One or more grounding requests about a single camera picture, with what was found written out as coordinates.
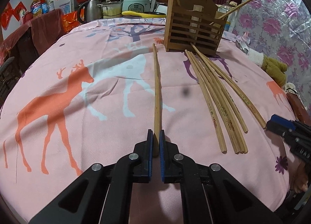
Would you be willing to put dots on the clear plastic oil bottle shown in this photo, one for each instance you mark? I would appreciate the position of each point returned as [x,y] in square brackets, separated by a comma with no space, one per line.
[226,7]

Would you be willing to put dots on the red cloth covered side table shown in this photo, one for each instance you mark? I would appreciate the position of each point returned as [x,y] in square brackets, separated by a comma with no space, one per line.
[45,30]

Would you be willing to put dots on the red brown leather wallet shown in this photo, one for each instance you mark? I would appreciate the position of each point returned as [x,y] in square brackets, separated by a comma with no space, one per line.
[299,110]

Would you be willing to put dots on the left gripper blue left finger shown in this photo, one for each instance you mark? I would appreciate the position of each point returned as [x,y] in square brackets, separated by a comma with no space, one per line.
[102,194]

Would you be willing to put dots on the steel electric kettle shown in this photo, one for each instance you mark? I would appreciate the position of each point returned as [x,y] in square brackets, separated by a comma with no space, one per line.
[92,11]

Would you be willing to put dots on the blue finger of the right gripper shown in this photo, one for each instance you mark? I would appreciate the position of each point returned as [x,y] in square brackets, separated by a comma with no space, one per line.
[279,126]

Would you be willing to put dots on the floral plastic wall covering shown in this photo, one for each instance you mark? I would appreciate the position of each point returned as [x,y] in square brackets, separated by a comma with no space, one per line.
[280,29]

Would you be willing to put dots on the wooden slatted utensil holder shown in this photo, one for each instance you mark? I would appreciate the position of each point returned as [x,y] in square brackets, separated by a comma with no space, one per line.
[192,23]

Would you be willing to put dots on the person's right hand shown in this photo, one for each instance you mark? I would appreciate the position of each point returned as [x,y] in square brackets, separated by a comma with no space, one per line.
[300,180]

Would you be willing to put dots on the metal spoons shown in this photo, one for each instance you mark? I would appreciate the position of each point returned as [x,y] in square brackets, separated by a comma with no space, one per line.
[241,45]

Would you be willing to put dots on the olive green white glove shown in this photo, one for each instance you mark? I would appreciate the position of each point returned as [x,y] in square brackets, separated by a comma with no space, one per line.
[274,68]

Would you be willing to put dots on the mint green rice cooker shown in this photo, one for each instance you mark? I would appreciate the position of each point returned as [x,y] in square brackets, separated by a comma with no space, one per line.
[140,6]

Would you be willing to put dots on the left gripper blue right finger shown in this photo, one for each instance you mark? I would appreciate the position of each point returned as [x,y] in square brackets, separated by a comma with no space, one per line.
[210,194]

